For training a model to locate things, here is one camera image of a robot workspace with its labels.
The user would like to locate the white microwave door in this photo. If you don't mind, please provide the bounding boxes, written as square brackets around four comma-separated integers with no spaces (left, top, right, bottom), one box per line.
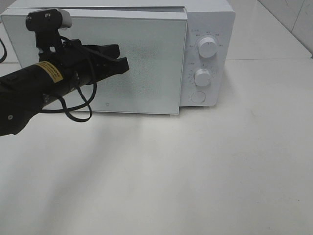
[0,9,188,116]

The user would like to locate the white microwave oven body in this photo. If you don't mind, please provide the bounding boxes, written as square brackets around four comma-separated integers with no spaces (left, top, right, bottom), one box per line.
[0,0,235,108]

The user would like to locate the round white door button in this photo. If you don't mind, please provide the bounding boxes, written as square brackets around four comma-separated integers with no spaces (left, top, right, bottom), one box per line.
[191,91,206,104]

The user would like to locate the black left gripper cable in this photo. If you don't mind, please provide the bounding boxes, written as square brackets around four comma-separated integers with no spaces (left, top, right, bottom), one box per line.
[39,36,118,122]

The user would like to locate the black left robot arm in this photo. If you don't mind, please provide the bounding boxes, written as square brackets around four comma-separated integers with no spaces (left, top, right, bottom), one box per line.
[0,30,129,136]

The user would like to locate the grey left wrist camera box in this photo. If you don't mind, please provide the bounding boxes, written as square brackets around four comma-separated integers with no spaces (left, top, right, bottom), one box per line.
[25,8,72,32]

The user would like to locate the upper white power knob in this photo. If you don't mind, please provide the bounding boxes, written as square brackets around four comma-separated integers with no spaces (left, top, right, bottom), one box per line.
[197,35,218,58]

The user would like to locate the white timer knob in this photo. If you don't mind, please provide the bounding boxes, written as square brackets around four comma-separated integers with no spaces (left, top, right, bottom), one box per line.
[194,69,212,87]

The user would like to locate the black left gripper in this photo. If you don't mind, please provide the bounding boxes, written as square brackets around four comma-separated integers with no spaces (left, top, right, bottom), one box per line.
[34,29,129,86]

